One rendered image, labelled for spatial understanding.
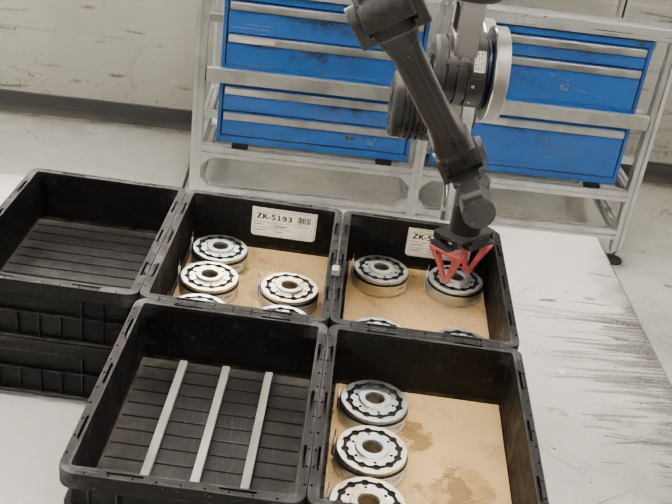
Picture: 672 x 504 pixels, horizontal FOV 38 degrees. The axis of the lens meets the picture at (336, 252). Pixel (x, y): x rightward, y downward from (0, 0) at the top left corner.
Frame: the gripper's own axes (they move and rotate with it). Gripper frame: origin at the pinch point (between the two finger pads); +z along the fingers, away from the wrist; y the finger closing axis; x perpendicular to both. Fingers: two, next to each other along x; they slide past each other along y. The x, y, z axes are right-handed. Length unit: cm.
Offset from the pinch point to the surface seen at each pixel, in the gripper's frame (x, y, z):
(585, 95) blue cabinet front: 81, 176, 19
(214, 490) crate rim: -23, -74, -5
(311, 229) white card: 25.7, -13.2, -1.4
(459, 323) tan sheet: -7.2, -6.4, 4.7
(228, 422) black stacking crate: -5, -57, 5
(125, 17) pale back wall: 269, 103, 33
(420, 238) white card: 10.3, 1.0, -2.5
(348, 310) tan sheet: 7.0, -20.5, 4.5
